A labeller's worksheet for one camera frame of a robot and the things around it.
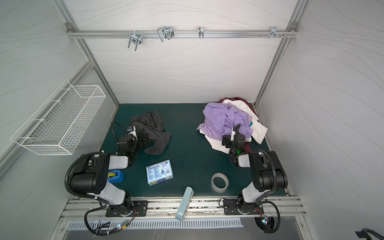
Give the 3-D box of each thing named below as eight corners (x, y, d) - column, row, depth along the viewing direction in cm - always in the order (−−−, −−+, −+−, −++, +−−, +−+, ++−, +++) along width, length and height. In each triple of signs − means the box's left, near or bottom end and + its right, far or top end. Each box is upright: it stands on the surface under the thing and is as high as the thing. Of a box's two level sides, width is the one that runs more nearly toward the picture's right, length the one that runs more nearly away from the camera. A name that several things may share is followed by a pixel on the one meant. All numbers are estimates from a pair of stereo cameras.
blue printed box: (149, 186, 82) (147, 183, 77) (148, 169, 87) (145, 166, 83) (174, 178, 84) (172, 175, 80) (170, 162, 90) (169, 159, 86)
